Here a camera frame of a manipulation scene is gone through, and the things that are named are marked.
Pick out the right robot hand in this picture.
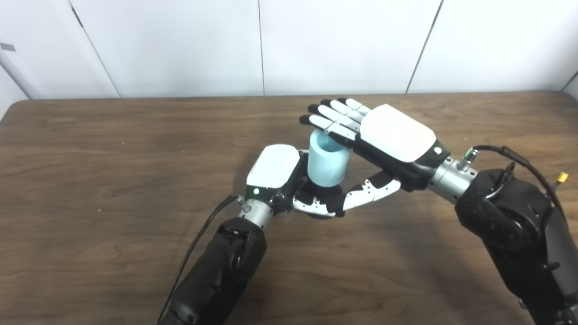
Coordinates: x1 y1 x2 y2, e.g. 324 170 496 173
298 97 452 213

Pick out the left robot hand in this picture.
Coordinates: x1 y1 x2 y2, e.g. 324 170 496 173
245 144 346 220

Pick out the light blue cup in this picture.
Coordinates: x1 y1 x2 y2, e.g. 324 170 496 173
307 130 352 187

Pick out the black nozzle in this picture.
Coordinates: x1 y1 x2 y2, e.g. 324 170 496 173
300 180 346 221

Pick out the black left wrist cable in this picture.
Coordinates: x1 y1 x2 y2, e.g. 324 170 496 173
155 195 252 325

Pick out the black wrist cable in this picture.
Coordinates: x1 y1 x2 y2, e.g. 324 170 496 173
155 195 252 325
460 145 570 223

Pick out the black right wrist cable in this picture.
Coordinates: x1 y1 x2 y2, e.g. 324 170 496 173
460 145 570 223

